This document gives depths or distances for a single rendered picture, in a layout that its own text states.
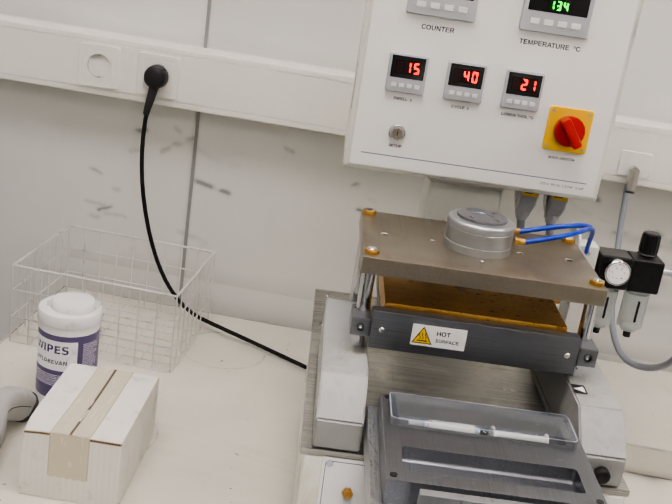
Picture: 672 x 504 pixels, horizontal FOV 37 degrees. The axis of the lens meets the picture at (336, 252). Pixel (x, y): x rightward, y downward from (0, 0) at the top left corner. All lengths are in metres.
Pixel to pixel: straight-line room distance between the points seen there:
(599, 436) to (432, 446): 0.21
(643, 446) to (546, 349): 0.44
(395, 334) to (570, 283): 0.20
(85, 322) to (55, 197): 0.49
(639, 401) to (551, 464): 0.70
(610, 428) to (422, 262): 0.26
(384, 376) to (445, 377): 0.08
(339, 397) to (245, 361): 0.60
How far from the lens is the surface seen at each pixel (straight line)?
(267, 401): 1.52
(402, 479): 0.90
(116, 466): 1.22
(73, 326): 1.40
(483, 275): 1.09
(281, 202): 1.73
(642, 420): 1.60
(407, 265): 1.08
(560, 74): 1.27
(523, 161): 1.29
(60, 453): 1.23
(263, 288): 1.78
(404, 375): 1.24
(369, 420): 1.04
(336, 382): 1.05
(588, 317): 1.14
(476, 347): 1.11
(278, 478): 1.34
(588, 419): 1.10
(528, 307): 1.17
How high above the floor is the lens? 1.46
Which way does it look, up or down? 19 degrees down
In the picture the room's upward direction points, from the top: 9 degrees clockwise
